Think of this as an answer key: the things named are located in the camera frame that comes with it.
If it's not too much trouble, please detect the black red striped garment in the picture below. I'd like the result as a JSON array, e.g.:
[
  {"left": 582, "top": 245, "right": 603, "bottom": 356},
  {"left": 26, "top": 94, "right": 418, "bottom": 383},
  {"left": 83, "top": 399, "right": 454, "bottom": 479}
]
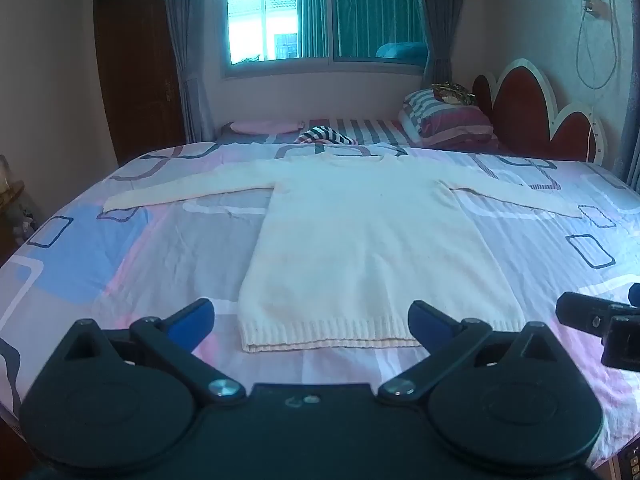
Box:
[{"left": 294, "top": 126, "right": 358, "bottom": 146}]

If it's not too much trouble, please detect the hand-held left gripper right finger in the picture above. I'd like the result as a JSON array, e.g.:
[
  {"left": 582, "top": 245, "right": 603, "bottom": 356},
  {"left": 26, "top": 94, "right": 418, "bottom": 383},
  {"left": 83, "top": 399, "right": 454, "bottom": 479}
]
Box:
[{"left": 377, "top": 300, "right": 571, "bottom": 408}]

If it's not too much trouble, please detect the hanging white cable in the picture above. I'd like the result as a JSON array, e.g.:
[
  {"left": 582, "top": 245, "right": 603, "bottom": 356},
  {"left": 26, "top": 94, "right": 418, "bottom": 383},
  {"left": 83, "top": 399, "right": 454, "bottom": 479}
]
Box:
[{"left": 575, "top": 0, "right": 621, "bottom": 91}]

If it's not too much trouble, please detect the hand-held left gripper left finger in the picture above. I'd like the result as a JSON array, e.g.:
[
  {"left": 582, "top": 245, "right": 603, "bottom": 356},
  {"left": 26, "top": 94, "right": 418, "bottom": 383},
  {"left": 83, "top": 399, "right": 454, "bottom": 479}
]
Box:
[{"left": 47, "top": 297, "right": 247, "bottom": 406}]

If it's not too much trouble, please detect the red white headboard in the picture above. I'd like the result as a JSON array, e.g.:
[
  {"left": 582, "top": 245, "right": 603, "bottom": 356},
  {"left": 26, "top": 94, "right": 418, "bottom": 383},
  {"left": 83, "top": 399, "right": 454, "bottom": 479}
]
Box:
[{"left": 472, "top": 58, "right": 607, "bottom": 165}]

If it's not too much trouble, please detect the pink pillow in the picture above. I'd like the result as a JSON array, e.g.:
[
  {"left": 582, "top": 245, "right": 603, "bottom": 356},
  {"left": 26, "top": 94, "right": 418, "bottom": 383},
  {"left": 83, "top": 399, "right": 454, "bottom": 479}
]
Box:
[{"left": 231, "top": 119, "right": 305, "bottom": 136}]

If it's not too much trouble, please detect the striped pillow stack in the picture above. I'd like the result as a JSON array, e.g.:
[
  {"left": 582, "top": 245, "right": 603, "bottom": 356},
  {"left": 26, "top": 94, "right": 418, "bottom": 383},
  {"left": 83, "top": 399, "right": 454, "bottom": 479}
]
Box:
[{"left": 398, "top": 89, "right": 500, "bottom": 150}]

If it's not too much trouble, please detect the grey curtain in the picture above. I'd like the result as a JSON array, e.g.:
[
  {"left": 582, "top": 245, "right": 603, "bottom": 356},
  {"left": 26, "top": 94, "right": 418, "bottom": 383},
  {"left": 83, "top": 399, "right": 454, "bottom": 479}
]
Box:
[
  {"left": 412, "top": 0, "right": 468, "bottom": 92},
  {"left": 162, "top": 0, "right": 217, "bottom": 143}
]

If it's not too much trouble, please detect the dark wooden door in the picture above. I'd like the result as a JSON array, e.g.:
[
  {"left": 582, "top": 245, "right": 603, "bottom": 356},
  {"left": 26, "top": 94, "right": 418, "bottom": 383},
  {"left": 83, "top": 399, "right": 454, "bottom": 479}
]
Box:
[{"left": 93, "top": 0, "right": 187, "bottom": 166}]

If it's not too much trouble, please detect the white knit sweater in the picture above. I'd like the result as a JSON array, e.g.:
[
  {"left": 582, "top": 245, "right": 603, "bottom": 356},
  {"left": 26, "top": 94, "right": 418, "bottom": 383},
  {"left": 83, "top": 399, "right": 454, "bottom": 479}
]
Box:
[{"left": 102, "top": 152, "right": 583, "bottom": 353}]

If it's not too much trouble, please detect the teal cloth bundle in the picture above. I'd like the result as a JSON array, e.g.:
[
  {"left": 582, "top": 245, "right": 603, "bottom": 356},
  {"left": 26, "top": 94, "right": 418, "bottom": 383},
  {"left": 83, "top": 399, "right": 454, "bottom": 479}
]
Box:
[{"left": 375, "top": 41, "right": 429, "bottom": 67}]

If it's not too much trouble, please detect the patterned pink grey bedsheet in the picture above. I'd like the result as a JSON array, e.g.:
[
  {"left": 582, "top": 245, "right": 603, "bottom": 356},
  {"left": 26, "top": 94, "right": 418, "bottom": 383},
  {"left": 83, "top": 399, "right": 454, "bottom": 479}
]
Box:
[{"left": 0, "top": 141, "right": 640, "bottom": 468}]

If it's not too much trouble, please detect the striped mattress sheet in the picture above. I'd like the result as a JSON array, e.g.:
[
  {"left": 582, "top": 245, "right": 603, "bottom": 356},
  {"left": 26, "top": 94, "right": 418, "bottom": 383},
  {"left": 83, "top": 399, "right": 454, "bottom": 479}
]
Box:
[{"left": 215, "top": 117, "right": 503, "bottom": 152}]

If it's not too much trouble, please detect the window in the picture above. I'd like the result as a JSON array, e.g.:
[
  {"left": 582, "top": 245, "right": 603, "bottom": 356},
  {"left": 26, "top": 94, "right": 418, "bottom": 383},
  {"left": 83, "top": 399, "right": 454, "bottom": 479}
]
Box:
[{"left": 220, "top": 0, "right": 431, "bottom": 80}]

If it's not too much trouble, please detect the wooden side table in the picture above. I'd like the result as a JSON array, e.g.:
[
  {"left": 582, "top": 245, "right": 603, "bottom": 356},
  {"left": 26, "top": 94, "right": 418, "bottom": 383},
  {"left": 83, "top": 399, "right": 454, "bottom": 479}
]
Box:
[{"left": 0, "top": 155, "right": 41, "bottom": 266}]

